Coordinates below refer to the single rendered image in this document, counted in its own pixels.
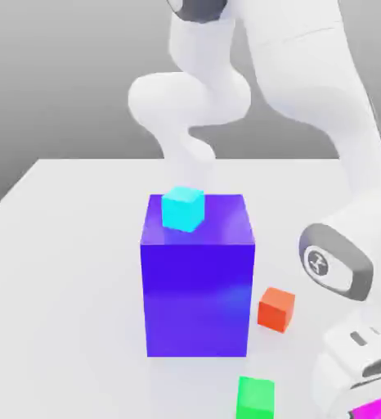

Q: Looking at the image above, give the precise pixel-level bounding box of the small orange cube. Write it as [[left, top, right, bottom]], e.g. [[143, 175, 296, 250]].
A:
[[257, 286, 297, 334]]

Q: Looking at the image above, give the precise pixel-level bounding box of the small cyan cube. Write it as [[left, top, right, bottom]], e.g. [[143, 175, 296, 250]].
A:
[[160, 185, 206, 234]]

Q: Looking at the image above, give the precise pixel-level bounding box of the large blue box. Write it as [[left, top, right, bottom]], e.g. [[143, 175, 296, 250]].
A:
[[140, 193, 256, 358]]

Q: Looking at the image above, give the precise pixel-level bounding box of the small green cube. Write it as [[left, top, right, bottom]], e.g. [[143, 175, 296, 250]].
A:
[[235, 376, 276, 419]]

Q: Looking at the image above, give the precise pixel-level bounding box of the large magenta box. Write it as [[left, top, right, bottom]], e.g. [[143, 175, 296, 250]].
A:
[[351, 394, 381, 419]]

